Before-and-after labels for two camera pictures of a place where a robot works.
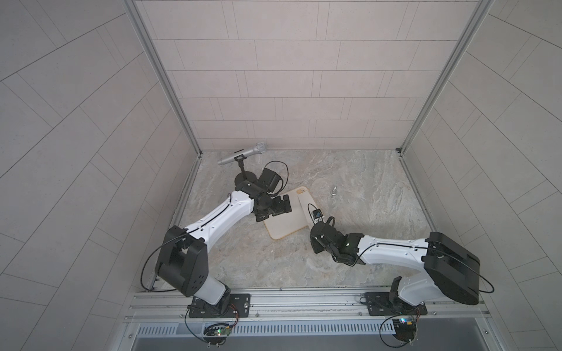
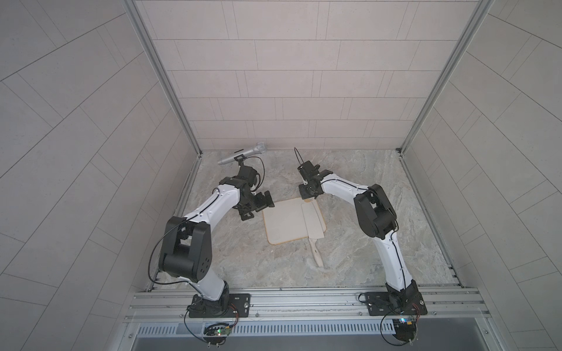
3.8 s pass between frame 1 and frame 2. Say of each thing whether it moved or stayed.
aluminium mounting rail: stayed
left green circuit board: stayed
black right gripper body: moved
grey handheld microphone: stayed
